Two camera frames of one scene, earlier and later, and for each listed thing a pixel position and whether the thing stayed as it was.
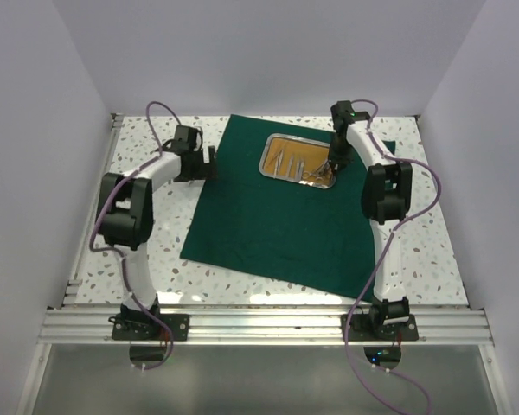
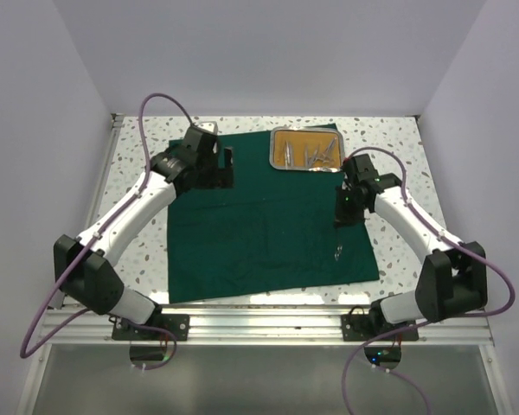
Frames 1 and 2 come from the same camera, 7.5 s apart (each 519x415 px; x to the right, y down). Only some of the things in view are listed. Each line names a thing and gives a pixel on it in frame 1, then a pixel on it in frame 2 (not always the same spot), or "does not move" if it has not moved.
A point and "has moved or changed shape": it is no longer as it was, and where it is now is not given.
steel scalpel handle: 299,168 → 305,155
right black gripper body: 341,152 → 348,211
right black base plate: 360,329 does not move
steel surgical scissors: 317,174 → 327,156
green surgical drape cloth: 249,222 has moved or changed shape
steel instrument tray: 297,160 has moved or changed shape
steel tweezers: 278,162 → 336,255
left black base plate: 144,327 does not move
